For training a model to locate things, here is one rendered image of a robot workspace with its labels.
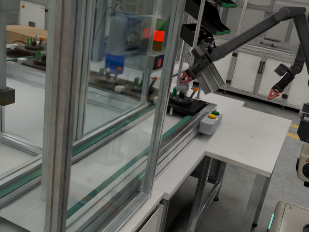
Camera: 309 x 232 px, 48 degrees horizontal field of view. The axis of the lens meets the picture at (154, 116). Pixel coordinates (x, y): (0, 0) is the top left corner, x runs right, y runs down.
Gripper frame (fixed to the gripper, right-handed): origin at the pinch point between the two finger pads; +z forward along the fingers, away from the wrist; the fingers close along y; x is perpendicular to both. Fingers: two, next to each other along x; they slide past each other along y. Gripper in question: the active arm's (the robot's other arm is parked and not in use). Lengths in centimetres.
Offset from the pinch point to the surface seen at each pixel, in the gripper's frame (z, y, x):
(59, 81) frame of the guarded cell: -34, 135, -1
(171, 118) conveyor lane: 11.2, 15.5, 13.5
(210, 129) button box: -4.5, 18.8, 29.4
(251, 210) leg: 0, 26, 73
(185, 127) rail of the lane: -0.5, 33.1, 21.2
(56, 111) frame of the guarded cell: -30, 135, 2
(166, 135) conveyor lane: 3.6, 45.4, 18.8
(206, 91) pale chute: -1.2, -20.2, 12.1
